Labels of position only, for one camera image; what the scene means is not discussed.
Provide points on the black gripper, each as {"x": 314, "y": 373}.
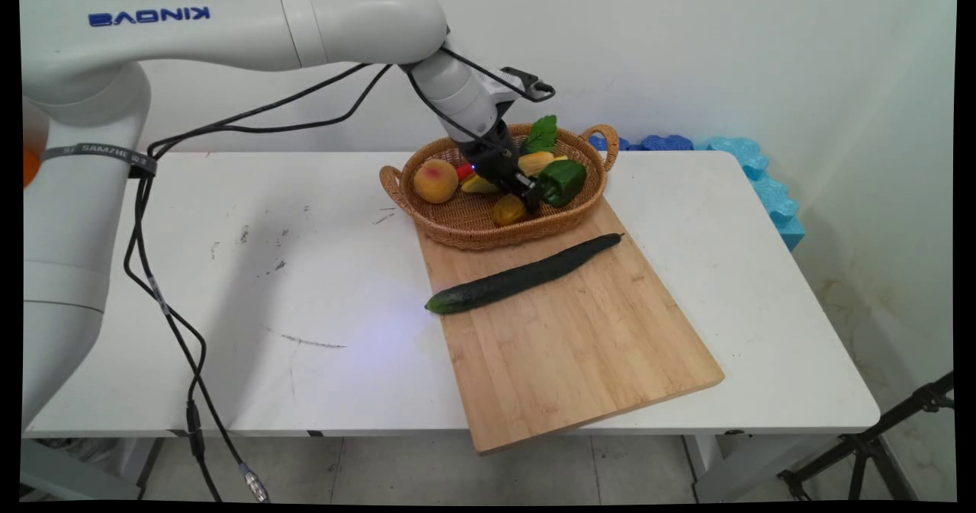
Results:
{"x": 492, "y": 158}

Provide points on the green bell pepper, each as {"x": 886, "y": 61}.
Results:
{"x": 566, "y": 181}

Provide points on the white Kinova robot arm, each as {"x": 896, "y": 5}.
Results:
{"x": 191, "y": 29}

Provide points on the orange-yellow bell pepper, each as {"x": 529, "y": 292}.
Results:
{"x": 507, "y": 212}

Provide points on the green leafy vegetable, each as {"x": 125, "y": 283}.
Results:
{"x": 543, "y": 136}

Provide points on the small red toy vegetable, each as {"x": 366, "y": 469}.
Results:
{"x": 463, "y": 171}

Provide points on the long dark green cucumber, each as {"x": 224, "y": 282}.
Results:
{"x": 518, "y": 277}

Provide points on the peach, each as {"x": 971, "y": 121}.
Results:
{"x": 435, "y": 181}

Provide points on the dark blue foam piece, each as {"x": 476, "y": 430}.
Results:
{"x": 667, "y": 143}

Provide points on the bamboo cutting board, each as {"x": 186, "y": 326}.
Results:
{"x": 579, "y": 345}

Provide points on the light blue foam piece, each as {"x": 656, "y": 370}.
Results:
{"x": 770, "y": 193}

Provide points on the black tripod stand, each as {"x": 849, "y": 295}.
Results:
{"x": 865, "y": 444}

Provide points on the orange round object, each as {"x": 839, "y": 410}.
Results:
{"x": 29, "y": 168}

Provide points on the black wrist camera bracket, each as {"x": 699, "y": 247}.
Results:
{"x": 530, "y": 82}

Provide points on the white table leg frame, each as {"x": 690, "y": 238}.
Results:
{"x": 732, "y": 475}

